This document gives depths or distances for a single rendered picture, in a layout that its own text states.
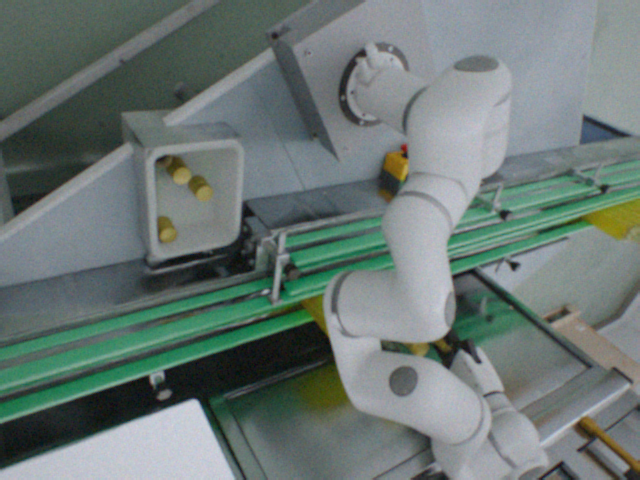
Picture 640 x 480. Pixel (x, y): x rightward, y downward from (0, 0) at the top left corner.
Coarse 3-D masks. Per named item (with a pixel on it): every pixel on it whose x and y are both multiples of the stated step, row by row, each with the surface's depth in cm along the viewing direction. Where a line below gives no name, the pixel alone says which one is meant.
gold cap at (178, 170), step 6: (174, 162) 85; (180, 162) 86; (168, 168) 86; (174, 168) 84; (180, 168) 84; (186, 168) 85; (174, 174) 84; (180, 174) 85; (186, 174) 85; (174, 180) 85; (180, 180) 85; (186, 180) 86
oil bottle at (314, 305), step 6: (300, 300) 106; (306, 300) 103; (312, 300) 101; (318, 300) 99; (306, 306) 104; (312, 306) 101; (318, 306) 99; (312, 312) 102; (318, 312) 100; (318, 318) 100; (324, 318) 98; (318, 324) 101; (324, 324) 99; (324, 330) 99
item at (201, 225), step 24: (192, 144) 80; (216, 144) 82; (240, 144) 85; (192, 168) 90; (216, 168) 93; (240, 168) 87; (168, 192) 90; (192, 192) 93; (216, 192) 96; (240, 192) 90; (168, 216) 93; (192, 216) 96; (216, 216) 99; (240, 216) 94; (192, 240) 93; (216, 240) 95
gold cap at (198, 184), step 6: (192, 180) 91; (198, 180) 90; (204, 180) 91; (192, 186) 90; (198, 186) 89; (204, 186) 89; (210, 186) 89; (198, 192) 89; (204, 192) 89; (210, 192) 90; (198, 198) 89; (204, 198) 90; (210, 198) 91
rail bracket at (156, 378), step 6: (156, 372) 87; (162, 372) 88; (150, 378) 87; (156, 378) 87; (162, 378) 88; (156, 384) 86; (162, 384) 86; (168, 384) 87; (156, 390) 85; (162, 390) 85; (168, 390) 85; (156, 396) 85; (162, 396) 85; (168, 396) 86
